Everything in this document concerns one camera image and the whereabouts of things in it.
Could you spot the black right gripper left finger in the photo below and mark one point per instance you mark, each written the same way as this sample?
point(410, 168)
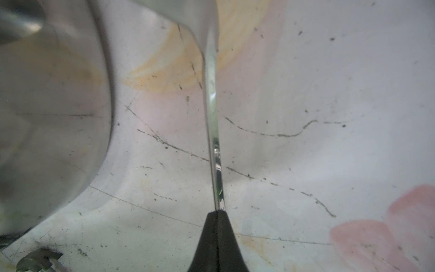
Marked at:
point(206, 256)

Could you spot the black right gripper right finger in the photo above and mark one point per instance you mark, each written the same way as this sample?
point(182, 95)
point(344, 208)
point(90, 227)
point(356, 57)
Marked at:
point(229, 255)

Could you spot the stainless steel pot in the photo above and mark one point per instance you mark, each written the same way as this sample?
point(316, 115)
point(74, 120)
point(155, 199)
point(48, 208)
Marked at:
point(55, 109)

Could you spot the steel soup ladle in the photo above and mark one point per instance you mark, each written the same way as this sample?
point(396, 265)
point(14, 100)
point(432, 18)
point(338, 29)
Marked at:
point(201, 19)

